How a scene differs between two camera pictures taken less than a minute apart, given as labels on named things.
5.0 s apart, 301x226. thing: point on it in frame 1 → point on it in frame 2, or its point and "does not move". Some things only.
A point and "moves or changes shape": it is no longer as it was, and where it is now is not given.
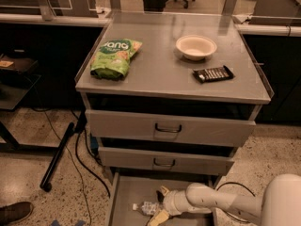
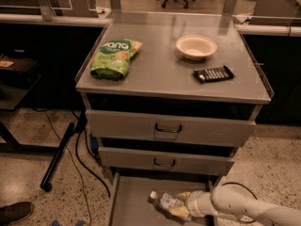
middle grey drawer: x=164 y=162 does not move
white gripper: x=170 y=201 → x=193 y=201
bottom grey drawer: x=129 y=188 does not move
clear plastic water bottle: x=149 y=208 moves or changes shape
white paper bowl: x=196 y=47 does not move
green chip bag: x=111 y=60 does not move
